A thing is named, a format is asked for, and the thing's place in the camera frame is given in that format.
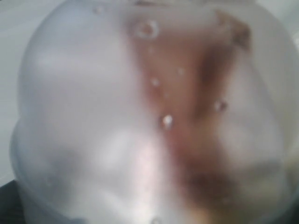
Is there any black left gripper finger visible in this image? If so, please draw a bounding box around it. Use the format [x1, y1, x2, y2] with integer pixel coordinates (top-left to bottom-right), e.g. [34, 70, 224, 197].
[0, 181, 37, 224]

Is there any clear domed shaker lid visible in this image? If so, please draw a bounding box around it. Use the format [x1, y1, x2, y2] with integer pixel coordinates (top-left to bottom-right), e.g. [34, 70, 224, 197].
[10, 0, 299, 224]

